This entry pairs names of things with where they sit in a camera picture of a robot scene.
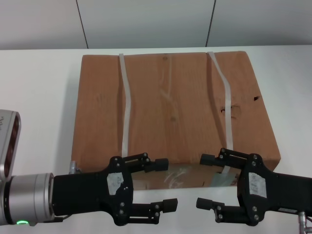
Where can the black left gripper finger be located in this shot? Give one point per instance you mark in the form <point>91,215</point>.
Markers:
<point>148,162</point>
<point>158,207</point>

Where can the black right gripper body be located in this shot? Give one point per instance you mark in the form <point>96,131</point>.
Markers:
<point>275,192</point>

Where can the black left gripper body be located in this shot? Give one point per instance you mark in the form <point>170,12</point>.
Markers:
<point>87,192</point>

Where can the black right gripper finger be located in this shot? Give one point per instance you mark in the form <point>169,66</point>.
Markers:
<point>219,208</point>
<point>221,158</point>

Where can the brown cardboard box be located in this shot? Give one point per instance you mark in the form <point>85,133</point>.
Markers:
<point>175,102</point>

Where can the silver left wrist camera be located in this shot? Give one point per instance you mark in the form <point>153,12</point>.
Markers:
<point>11,143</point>

